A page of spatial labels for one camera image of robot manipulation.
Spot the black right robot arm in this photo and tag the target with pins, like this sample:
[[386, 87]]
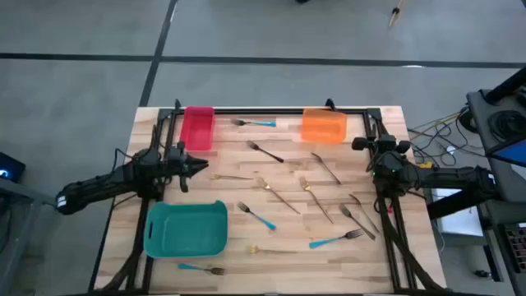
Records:
[[444, 178]]

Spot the black aluminium table frame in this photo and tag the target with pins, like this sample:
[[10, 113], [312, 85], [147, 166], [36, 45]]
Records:
[[267, 111]]

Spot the red plastic bin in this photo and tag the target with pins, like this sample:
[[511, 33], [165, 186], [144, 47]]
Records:
[[197, 129]]

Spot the white box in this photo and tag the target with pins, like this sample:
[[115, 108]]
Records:
[[460, 218]]

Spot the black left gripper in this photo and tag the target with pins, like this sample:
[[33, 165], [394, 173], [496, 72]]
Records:
[[177, 162]]

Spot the black computer with blue light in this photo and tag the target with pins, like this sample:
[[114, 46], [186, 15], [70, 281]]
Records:
[[10, 166]]

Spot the grey metal table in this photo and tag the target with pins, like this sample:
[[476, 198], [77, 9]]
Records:
[[33, 195]]

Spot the blue panel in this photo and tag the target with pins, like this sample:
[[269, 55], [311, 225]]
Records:
[[515, 153]]

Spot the black pole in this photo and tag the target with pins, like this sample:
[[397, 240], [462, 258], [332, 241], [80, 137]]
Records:
[[507, 84]]

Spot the black metal beam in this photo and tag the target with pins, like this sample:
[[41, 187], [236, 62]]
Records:
[[452, 205]]

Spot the teal plastic bin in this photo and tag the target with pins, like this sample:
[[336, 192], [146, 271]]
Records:
[[185, 230]]

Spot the black fork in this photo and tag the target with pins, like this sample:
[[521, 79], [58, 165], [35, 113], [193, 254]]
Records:
[[358, 224], [365, 214], [328, 169], [267, 153]]

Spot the yellow stick with black tip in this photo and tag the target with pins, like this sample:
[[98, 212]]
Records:
[[395, 14]]

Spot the black table clamp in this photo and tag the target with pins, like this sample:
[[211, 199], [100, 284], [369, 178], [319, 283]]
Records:
[[330, 103], [177, 103]]

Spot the small black floor plug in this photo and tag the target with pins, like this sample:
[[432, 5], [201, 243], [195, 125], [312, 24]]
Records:
[[483, 274]]

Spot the grey desk with keyboard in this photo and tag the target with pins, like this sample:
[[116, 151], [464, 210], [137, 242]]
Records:
[[495, 218]]

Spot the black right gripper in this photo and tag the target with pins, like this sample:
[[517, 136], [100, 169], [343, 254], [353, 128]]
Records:
[[386, 144]]

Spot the grey cart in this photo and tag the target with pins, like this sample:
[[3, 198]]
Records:
[[513, 185]]

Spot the orange plastic bin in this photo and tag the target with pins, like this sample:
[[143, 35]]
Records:
[[324, 126]]

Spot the gold fork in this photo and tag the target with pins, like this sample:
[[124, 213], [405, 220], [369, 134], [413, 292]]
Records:
[[317, 201], [275, 251], [279, 196], [234, 177]]

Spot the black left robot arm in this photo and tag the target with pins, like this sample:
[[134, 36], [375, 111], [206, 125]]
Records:
[[102, 187]]

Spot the black keyboard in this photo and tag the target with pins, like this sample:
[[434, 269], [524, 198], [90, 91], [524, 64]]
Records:
[[518, 246]]

